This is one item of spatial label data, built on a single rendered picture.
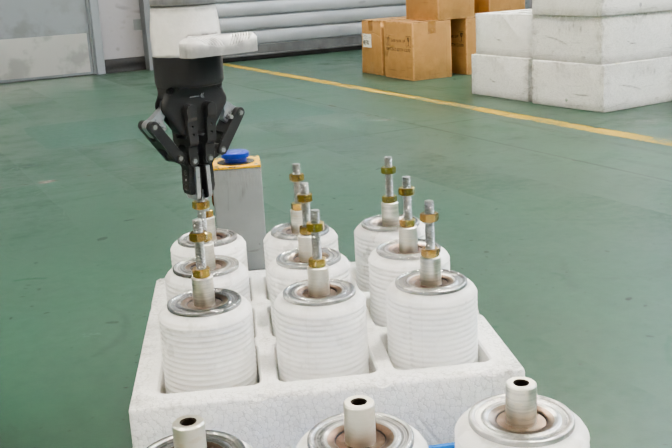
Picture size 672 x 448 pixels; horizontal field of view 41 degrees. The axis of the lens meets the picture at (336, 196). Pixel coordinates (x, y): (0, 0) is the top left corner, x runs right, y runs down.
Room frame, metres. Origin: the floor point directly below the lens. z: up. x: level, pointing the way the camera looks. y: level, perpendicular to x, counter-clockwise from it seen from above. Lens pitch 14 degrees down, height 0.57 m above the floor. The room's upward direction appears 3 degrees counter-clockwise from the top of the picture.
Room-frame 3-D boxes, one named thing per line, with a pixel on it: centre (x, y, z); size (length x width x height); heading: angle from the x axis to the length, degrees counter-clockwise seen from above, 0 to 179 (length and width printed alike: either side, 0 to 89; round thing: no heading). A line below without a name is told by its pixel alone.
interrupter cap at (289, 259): (1.00, 0.04, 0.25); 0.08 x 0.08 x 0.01
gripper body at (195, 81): (0.99, 0.15, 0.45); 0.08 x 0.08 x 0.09
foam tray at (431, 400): (1.00, 0.04, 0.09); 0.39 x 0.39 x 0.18; 6
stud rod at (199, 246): (0.87, 0.14, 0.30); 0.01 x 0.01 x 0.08
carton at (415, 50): (4.90, -0.48, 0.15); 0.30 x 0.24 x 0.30; 26
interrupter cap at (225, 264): (0.99, 0.15, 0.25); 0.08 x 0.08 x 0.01
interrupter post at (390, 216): (1.13, -0.07, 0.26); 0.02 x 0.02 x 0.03
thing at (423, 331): (0.90, -0.09, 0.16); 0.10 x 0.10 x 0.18
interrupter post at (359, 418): (0.58, -0.01, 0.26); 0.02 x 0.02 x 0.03
